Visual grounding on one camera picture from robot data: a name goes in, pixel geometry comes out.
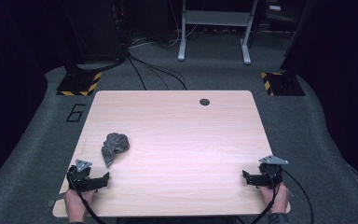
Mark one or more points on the black stand post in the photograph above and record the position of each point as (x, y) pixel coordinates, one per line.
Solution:
(295, 37)

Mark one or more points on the person's left hand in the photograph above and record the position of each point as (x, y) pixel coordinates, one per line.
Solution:
(76, 202)

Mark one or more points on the person's right hand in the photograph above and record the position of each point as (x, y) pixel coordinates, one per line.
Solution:
(276, 199)

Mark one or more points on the grey table bracket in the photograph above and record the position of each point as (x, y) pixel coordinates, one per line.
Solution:
(54, 200)

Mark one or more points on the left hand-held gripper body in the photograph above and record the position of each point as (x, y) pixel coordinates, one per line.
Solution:
(80, 175)

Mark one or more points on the grey fleece cloth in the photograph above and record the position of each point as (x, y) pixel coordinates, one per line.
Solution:
(115, 144)

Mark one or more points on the black hazard-striped stand base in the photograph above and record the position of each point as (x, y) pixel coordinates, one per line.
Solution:
(77, 84)
(284, 84)

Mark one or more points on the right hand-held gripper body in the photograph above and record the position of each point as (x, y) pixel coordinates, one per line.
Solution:
(272, 172)

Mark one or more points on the white desk frame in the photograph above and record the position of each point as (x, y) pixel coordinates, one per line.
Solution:
(217, 18)

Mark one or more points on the black cabinet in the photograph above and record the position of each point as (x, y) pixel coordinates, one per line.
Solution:
(101, 31)

